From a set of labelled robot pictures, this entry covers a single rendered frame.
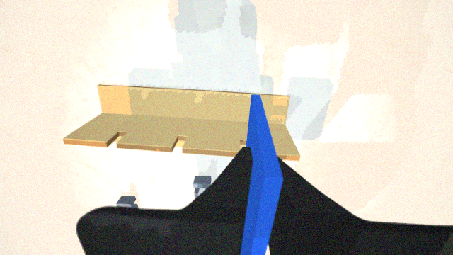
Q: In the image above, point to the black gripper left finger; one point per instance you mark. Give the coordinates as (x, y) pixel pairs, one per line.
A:
(212, 224)

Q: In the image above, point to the tan slotted board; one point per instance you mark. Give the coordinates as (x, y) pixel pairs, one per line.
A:
(200, 121)

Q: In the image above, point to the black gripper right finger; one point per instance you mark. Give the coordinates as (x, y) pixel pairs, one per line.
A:
(307, 222)

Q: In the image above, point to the blue board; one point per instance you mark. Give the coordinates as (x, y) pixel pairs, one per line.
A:
(266, 182)

